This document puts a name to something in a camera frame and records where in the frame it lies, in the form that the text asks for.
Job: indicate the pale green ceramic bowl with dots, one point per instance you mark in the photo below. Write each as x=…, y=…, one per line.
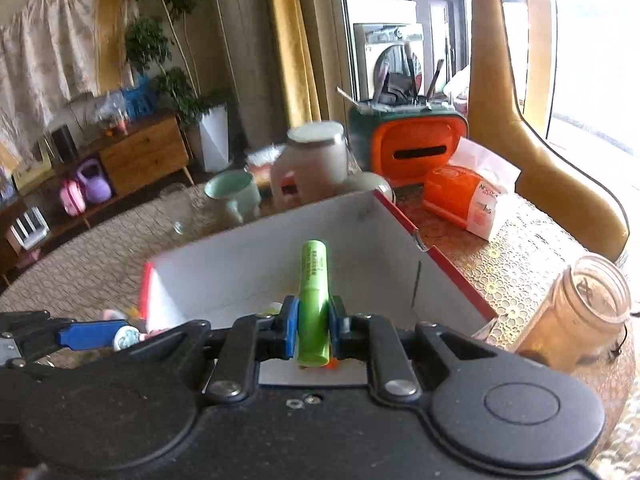
x=367, y=182

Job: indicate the washing machine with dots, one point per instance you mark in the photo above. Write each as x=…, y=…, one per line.
x=385, y=55

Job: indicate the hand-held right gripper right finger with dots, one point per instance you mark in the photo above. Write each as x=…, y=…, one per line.
x=336, y=329

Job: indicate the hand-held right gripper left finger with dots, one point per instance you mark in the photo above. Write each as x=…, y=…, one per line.
x=291, y=329

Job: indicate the black speaker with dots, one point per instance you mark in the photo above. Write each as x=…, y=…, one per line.
x=64, y=144

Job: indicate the potted plant in white planter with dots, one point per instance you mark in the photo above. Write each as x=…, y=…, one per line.
x=212, y=135

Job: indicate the small clear drinking glass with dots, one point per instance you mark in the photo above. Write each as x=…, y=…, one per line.
x=184, y=215

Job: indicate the small white round object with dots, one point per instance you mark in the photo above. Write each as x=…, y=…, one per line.
x=126, y=338

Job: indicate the orange tissue pack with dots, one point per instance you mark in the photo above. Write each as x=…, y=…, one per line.
x=457, y=195

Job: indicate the wooden sideboard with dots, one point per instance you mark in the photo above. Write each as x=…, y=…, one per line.
x=145, y=152

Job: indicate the yellow leather chair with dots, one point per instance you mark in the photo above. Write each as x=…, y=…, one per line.
x=545, y=160

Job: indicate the red and white cardboard box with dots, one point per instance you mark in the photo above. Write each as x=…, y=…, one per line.
x=280, y=250

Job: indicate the green highlighter pen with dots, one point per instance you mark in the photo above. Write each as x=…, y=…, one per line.
x=314, y=290

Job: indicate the pale green mug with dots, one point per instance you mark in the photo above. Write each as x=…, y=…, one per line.
x=232, y=192

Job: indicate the grey curtain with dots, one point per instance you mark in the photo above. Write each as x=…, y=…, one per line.
x=245, y=35

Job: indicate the yellow curtain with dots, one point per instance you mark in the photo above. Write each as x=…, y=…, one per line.
x=292, y=40

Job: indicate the white slotted rack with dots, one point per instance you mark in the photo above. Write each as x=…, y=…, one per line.
x=27, y=230

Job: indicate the pink kettlebell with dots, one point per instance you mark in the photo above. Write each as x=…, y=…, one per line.
x=73, y=200

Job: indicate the white jug with lid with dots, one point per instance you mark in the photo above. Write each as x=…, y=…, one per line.
x=312, y=165

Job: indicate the clear food container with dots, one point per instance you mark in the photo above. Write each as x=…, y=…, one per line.
x=262, y=160

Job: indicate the clear glass jar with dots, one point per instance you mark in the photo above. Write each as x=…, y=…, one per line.
x=580, y=310

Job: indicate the orange and green desk organizer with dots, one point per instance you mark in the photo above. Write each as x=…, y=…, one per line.
x=415, y=150

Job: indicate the purple kettlebell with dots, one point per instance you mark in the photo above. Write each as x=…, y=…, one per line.
x=94, y=187

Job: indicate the floral cloth wall hanging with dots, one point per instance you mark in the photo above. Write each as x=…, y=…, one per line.
x=45, y=55

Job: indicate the blue plastic crate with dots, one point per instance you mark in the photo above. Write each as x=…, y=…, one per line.
x=136, y=102

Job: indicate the yellow picture frame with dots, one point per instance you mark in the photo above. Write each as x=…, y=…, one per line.
x=31, y=175

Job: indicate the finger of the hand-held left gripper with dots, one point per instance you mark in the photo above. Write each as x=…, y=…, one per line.
x=85, y=335

